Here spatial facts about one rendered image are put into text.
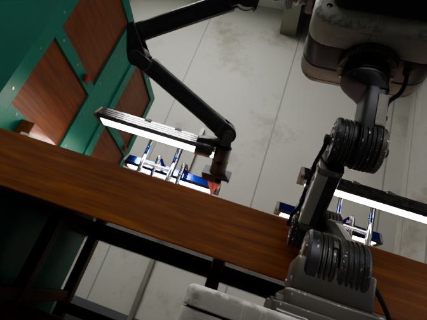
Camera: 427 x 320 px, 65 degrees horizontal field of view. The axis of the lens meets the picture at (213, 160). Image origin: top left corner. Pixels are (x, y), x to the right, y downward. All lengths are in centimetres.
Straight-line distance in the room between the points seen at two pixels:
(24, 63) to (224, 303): 125
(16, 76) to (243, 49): 332
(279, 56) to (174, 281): 285
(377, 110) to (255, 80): 334
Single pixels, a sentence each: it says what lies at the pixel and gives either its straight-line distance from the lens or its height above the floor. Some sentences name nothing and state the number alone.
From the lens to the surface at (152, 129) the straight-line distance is 153.
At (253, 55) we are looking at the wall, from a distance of 435.
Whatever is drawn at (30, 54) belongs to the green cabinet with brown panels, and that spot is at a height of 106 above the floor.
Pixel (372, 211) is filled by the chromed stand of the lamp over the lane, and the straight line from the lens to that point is 175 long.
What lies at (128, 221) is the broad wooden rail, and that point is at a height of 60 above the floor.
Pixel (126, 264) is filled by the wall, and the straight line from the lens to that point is 344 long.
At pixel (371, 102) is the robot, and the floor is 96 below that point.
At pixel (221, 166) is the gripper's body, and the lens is 116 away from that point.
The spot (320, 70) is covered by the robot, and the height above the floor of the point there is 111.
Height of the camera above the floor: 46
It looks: 22 degrees up
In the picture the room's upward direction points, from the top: 20 degrees clockwise
